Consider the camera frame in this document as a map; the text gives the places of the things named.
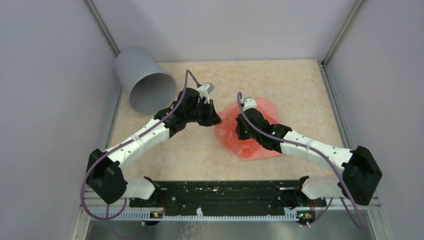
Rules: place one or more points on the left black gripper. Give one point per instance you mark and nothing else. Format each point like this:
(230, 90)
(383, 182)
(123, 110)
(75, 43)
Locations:
(212, 118)

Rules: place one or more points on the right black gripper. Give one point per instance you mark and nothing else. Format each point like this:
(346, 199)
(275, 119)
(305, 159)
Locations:
(241, 136)

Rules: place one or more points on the translucent red trash bag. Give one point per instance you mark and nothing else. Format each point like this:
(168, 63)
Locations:
(225, 133)

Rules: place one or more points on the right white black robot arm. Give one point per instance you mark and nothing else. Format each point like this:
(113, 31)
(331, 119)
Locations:
(356, 174)

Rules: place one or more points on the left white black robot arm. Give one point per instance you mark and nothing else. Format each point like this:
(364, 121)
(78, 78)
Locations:
(106, 168)

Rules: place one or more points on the flat pink trash bag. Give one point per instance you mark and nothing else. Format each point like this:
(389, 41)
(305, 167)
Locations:
(268, 106)

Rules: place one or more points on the grey plastic trash bin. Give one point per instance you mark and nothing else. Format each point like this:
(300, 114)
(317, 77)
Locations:
(148, 87)

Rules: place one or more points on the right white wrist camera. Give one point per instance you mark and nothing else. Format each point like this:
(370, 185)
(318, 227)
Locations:
(248, 103)

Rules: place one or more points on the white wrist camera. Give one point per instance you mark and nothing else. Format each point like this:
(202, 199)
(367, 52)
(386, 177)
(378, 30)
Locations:
(248, 103)
(204, 92)

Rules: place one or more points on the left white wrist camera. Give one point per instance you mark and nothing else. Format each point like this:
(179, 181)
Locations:
(204, 92)

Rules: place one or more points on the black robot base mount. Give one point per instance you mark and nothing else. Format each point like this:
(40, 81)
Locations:
(228, 198)

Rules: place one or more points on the white toothed cable rail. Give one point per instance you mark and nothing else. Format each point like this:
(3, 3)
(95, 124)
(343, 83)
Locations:
(199, 216)

